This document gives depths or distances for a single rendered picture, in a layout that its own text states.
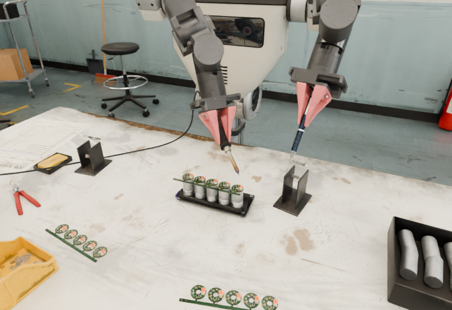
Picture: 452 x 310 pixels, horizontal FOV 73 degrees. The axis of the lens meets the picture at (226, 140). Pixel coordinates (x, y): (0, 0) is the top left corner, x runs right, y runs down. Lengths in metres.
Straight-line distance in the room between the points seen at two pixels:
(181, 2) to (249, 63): 0.38
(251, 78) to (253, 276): 0.64
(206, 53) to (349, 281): 0.46
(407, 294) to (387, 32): 2.73
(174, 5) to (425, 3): 2.63
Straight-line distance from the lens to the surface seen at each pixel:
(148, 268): 0.58
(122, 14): 4.10
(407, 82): 3.24
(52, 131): 1.13
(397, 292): 0.57
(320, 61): 0.61
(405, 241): 0.65
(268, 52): 0.97
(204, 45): 0.60
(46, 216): 0.75
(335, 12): 0.56
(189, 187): 0.67
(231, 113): 0.65
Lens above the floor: 1.19
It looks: 28 degrees down
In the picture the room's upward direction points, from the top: straight up
